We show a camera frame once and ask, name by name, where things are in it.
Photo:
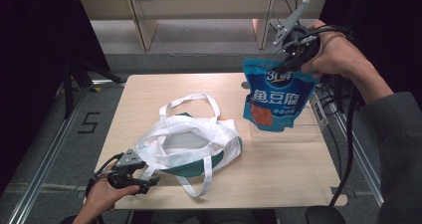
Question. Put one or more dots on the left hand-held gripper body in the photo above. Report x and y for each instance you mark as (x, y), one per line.
(127, 161)

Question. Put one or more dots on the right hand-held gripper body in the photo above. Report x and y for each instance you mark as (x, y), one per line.
(298, 41)

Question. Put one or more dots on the blue snack packet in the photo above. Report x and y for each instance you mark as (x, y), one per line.
(278, 98)

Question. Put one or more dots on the white printed tote bag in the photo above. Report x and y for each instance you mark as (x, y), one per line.
(199, 131)

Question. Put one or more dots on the clear plastic tray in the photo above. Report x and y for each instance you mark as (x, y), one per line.
(308, 131)

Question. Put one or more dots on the person's right hand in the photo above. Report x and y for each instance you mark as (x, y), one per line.
(335, 54)

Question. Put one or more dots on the person's left hand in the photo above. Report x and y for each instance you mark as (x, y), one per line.
(99, 195)

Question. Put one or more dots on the black metal stand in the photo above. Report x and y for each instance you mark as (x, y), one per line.
(338, 94)
(69, 84)

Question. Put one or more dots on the light wooden shelf unit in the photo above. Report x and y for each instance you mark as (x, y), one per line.
(199, 5)

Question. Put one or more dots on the black round object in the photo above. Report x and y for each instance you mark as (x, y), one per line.
(325, 215)

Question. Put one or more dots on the aluminium floor rail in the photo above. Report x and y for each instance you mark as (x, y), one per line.
(365, 171)
(46, 157)

